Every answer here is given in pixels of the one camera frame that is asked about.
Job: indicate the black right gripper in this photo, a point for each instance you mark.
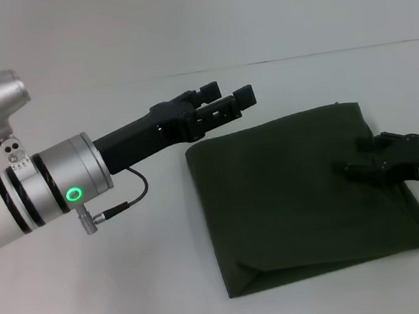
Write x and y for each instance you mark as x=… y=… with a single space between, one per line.
x=414 y=160

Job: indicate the dark green t-shirt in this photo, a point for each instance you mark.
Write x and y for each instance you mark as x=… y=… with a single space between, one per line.
x=305 y=199

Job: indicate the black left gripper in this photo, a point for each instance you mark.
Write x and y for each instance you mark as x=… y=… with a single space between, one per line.
x=146 y=134

